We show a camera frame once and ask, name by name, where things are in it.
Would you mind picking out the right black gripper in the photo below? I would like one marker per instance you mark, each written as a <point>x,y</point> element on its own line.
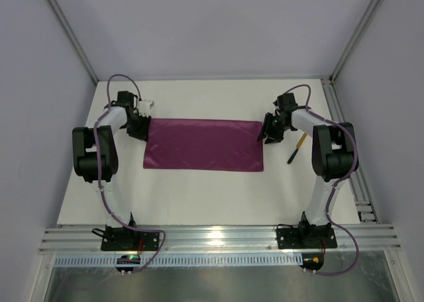
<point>271,130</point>

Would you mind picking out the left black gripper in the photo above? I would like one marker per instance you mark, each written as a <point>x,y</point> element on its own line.
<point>138,127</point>

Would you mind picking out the purple satin napkin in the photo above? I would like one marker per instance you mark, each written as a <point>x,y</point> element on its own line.
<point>204,144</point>

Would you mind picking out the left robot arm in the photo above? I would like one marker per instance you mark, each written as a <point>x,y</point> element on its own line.
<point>96,158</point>

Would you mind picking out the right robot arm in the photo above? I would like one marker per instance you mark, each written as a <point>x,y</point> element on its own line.
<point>334,157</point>

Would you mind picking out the left controller board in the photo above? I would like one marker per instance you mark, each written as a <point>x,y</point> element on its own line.
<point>126,264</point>

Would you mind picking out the controller board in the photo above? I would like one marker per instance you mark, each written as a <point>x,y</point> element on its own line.
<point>126,264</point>
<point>312,262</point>

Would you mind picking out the right controller board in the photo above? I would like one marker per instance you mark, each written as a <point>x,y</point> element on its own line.
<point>312,262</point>

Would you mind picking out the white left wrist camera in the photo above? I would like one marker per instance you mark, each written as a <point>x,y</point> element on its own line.
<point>145,107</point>

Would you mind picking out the black handled gold knife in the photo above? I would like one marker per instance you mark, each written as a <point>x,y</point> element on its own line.
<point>297,147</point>

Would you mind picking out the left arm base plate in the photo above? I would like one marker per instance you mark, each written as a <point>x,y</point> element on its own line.
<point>123,239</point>

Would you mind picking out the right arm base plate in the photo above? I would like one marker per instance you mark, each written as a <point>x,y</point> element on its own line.
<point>294,237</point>

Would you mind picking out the right aluminium rail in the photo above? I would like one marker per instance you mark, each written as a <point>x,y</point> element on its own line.
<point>360,189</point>

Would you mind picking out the aluminium rail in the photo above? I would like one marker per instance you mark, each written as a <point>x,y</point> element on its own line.
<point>211,239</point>
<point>360,189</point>

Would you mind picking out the slotted cable duct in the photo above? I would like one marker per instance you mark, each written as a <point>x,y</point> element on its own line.
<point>182,260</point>

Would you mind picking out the front aluminium rail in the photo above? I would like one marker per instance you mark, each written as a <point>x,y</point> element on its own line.
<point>211,239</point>

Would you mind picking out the left frame post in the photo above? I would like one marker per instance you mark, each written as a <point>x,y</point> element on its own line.
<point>72,38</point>

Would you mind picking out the frame post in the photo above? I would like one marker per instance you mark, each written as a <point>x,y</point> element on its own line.
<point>360,29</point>
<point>72,38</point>

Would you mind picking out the right frame post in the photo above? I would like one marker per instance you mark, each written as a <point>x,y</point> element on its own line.
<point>360,29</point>

